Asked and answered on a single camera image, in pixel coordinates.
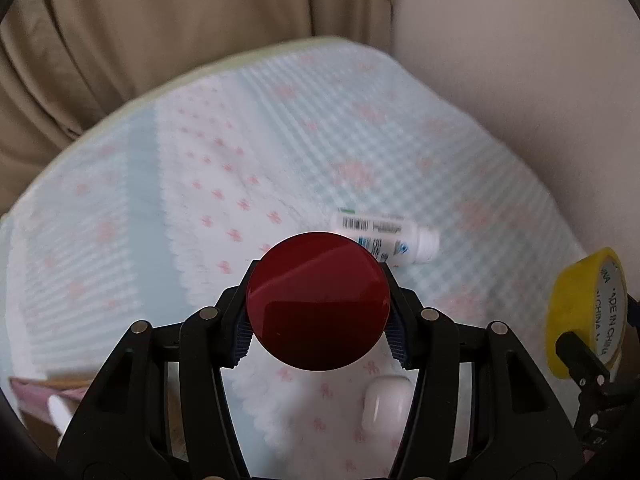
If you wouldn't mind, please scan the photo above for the beige curtain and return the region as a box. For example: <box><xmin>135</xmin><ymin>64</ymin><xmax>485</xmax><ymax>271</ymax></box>
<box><xmin>1</xmin><ymin>0</ymin><xmax>393</xmax><ymax>208</ymax></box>

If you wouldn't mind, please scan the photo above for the checkered floral bed sheet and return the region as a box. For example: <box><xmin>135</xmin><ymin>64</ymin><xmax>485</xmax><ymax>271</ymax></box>
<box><xmin>1</xmin><ymin>40</ymin><xmax>584</xmax><ymax>479</ymax></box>

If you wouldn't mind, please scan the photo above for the brown cardboard box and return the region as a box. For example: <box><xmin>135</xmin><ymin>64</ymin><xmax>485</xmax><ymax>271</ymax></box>
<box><xmin>9</xmin><ymin>377</ymin><xmax>92</xmax><ymax>460</ymax></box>

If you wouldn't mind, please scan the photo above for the red lidded jar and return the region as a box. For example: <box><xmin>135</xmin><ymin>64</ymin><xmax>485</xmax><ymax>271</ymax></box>
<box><xmin>245</xmin><ymin>232</ymin><xmax>390</xmax><ymax>372</ymax></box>

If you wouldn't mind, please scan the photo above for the yellow tape roll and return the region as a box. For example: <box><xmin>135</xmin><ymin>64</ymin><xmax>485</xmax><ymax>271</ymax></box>
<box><xmin>546</xmin><ymin>247</ymin><xmax>628</xmax><ymax>379</ymax></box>

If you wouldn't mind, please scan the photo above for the white earbuds case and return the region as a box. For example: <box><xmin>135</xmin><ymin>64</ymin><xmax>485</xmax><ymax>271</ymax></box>
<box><xmin>361</xmin><ymin>376</ymin><xmax>413</xmax><ymax>437</ymax></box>

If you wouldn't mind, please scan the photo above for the white pill bottle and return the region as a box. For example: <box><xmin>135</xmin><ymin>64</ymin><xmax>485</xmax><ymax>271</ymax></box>
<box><xmin>330</xmin><ymin>209</ymin><xmax>440</xmax><ymax>266</ymax></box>

